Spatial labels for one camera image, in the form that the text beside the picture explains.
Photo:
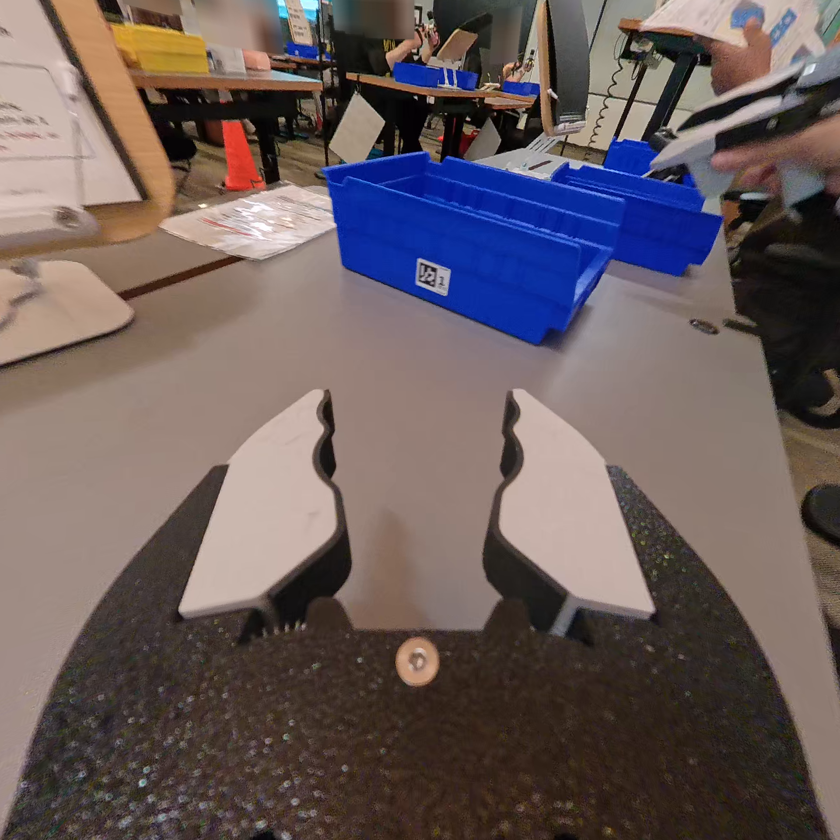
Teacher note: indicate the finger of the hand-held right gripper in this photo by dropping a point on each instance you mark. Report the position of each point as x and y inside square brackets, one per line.
[741, 98]
[695, 154]

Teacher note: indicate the blue plastic bin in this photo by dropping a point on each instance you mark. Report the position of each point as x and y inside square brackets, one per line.
[627, 157]
[520, 88]
[420, 73]
[302, 50]
[525, 289]
[656, 243]

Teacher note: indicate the wooden-top background table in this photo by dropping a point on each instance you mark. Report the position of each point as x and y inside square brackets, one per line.
[420, 90]
[229, 82]

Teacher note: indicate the wooden-top standing table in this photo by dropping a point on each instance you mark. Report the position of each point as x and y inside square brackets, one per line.
[676, 47]

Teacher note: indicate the printed instruction poster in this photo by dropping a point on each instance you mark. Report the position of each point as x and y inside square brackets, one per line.
[39, 98]

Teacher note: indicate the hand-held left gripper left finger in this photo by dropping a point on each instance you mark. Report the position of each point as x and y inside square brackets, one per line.
[269, 525]

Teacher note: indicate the instruction board on stand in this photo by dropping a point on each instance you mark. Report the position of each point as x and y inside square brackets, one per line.
[65, 308]

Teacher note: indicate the white labelled box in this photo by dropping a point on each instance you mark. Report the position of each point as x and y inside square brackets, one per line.
[226, 59]

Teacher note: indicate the laminated instruction sheet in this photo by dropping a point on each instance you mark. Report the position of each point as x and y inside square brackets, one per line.
[249, 220]

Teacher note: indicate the black round table grommet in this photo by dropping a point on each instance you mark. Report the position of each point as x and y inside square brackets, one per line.
[703, 326]

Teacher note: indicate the yellow box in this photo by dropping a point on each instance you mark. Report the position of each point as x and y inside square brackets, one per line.
[164, 52]

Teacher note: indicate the white roll-up banner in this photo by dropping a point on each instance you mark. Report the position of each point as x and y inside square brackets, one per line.
[695, 16]

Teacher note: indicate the grey hanging card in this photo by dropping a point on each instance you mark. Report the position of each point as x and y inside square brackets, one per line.
[354, 131]
[482, 141]

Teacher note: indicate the black office chair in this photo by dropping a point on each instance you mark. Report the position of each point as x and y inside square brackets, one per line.
[787, 295]
[823, 515]

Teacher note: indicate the mannequin head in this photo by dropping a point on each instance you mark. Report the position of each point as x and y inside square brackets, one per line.
[257, 60]

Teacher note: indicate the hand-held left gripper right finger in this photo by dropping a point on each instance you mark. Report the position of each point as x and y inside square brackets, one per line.
[571, 525]

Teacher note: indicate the person's right hand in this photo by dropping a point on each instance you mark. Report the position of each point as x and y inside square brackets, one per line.
[814, 148]

